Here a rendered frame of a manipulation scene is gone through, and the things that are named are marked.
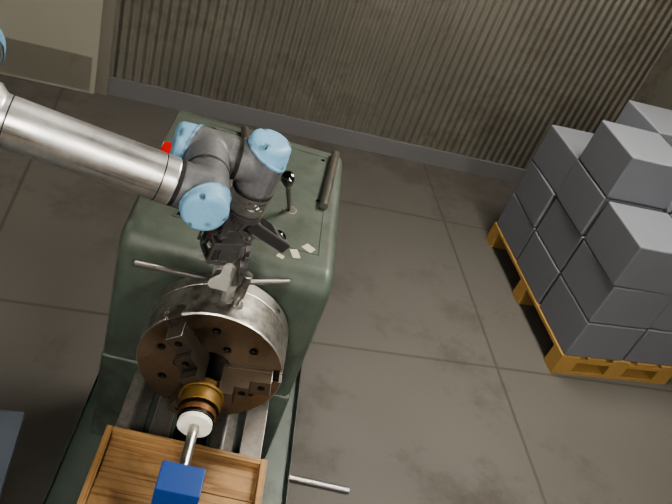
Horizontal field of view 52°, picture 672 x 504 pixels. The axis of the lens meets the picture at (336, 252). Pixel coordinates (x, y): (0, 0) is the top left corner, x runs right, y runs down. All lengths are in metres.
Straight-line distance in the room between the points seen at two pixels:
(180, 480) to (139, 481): 0.27
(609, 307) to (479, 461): 0.98
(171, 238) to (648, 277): 2.43
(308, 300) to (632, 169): 2.24
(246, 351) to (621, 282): 2.27
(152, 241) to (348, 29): 3.04
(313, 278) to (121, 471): 0.57
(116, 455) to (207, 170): 0.75
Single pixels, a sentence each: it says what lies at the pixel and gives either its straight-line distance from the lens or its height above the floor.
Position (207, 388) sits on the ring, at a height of 1.12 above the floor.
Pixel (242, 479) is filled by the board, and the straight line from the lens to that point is 1.60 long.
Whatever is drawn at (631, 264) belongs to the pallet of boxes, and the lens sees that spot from 3.34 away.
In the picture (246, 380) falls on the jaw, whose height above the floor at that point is 1.11.
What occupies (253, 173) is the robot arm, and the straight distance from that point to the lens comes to 1.17.
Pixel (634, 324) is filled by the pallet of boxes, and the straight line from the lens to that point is 3.67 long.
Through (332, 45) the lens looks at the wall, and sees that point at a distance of 4.41.
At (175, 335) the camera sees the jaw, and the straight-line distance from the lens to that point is 1.41.
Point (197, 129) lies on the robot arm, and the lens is 1.16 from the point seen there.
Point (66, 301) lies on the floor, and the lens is 3.12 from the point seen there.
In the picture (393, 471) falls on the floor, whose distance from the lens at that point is 2.88.
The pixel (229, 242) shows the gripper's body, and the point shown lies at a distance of 1.27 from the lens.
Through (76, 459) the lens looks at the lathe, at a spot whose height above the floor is 0.54.
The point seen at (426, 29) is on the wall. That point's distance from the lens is 4.47.
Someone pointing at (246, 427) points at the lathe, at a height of 0.86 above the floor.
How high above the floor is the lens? 2.21
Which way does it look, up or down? 36 degrees down
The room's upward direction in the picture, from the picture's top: 21 degrees clockwise
